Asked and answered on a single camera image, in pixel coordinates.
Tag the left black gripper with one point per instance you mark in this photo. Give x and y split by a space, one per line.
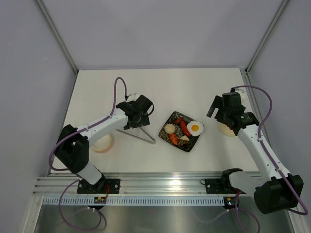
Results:
143 122

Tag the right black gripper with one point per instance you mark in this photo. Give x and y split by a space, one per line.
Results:
218 103

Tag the metal tongs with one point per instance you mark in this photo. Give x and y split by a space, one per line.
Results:
140 134

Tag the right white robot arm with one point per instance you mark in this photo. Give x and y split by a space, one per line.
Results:
277 189

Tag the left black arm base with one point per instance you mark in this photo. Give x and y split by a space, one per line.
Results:
112 186

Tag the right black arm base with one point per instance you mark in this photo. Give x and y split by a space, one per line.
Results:
215 186

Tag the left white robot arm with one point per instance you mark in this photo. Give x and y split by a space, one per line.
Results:
72 147

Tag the cream lunch box lid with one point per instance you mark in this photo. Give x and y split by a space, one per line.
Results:
226 130

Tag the cream pink lunch box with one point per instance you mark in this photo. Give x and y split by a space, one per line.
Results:
103 144

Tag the fried egg toy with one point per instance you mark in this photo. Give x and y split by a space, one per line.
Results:
195 128

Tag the white steamed bun toy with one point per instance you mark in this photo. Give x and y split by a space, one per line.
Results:
169 128

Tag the small red shrimp toy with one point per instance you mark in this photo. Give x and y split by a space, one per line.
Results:
178 120

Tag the red sausage toy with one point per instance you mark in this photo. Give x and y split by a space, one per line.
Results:
184 129

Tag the orange fried cutlet toy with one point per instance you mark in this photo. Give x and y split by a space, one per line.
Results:
173 138

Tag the black patterned square plate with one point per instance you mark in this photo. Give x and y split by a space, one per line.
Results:
171 119

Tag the cream tofu block toy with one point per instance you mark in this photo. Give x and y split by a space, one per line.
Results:
184 138

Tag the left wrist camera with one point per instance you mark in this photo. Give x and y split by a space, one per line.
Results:
133 97

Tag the white slotted cable duct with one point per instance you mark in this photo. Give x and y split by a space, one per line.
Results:
136 201

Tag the right aluminium frame post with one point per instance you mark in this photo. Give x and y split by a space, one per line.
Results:
267 34

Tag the aluminium frame post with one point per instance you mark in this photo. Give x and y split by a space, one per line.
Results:
53 28
267 34

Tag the left aluminium frame post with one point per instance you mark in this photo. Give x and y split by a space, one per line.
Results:
53 28

